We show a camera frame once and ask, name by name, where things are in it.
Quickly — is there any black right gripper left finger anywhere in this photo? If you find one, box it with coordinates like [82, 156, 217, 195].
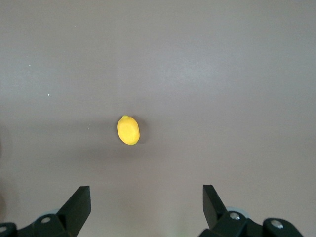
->
[0, 185, 91, 237]

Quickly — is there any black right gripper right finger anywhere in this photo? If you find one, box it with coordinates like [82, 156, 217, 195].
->
[198, 184, 304, 237]

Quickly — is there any yellow lemon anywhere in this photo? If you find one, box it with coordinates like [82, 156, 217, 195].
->
[117, 115, 141, 147]

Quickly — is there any brown table cover sheet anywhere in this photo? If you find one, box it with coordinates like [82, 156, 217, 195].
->
[0, 0, 316, 237]

